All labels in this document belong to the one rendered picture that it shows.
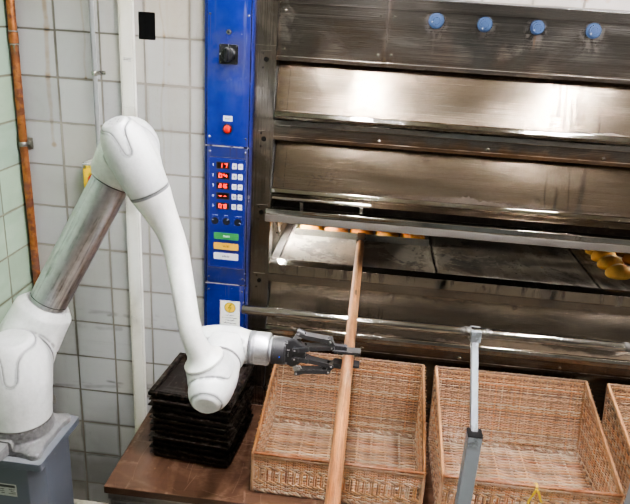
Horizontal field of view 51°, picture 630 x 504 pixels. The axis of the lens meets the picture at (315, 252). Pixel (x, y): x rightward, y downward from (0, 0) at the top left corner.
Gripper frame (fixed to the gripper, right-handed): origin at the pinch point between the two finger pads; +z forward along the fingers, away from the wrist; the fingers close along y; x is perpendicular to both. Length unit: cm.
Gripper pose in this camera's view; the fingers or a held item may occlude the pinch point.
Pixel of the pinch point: (347, 357)
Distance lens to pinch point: 175.9
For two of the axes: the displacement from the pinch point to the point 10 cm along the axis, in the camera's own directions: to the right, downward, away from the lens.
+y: -0.6, 9.4, 3.4
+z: 9.9, 0.9, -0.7
